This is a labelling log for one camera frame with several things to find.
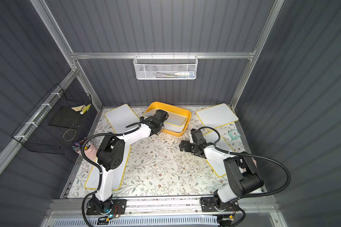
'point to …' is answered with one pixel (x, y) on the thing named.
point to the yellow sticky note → (77, 108)
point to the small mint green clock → (234, 134)
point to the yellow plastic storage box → (174, 110)
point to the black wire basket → (54, 121)
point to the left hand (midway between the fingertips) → (164, 117)
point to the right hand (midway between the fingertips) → (187, 145)
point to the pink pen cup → (90, 150)
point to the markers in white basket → (161, 74)
